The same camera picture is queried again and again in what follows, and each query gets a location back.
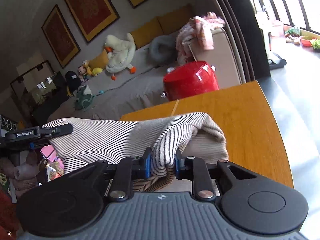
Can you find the beige plush toy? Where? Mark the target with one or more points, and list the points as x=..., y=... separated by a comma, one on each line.
x=23, y=175

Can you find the grey striped garment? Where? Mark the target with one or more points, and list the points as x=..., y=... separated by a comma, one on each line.
x=105, y=137

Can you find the white goose plush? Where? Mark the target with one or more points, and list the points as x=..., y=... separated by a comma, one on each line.
x=120, y=52

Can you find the grey covered sofa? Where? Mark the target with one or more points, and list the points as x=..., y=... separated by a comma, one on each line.
x=130, y=90

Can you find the pink bucket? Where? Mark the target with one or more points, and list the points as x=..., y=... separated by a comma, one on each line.
x=277, y=28

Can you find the grey neck pillow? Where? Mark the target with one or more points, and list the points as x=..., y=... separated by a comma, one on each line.
x=156, y=52

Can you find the green dinosaur plush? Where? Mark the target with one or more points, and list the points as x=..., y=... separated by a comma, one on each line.
x=83, y=98

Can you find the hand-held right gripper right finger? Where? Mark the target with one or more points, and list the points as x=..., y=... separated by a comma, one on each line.
x=179, y=166

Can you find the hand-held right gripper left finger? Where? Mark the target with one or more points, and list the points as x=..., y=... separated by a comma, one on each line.
x=147, y=165

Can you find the pair of small shoes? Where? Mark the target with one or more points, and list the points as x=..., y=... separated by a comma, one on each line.
x=292, y=40

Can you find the pink patterned blanket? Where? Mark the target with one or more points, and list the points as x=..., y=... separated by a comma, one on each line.
x=192, y=35

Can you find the person's red clothing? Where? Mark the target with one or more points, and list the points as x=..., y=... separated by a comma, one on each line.
x=7, y=215

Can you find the snack packet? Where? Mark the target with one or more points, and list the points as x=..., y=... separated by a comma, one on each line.
x=55, y=171

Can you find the yellow duck doll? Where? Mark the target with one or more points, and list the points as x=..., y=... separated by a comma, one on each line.
x=87, y=67

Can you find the red round stool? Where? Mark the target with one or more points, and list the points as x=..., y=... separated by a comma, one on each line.
x=192, y=80

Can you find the pink doll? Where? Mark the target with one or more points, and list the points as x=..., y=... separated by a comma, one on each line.
x=82, y=73

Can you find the black frame cabinet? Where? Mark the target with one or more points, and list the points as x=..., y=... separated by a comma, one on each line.
x=42, y=97

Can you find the yellow cushion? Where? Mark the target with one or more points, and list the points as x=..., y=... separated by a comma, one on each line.
x=175, y=17
x=146, y=32
x=98, y=60

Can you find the red basin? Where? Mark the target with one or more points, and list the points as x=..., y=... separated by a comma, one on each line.
x=307, y=41

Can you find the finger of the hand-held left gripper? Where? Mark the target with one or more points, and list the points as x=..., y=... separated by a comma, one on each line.
x=58, y=130

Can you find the black frame window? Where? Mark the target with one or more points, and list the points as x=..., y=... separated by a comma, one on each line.
x=295, y=7

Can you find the black plush toy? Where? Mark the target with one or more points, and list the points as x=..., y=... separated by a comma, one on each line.
x=72, y=81

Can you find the yellow plush toy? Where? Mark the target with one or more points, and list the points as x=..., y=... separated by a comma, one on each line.
x=97, y=71

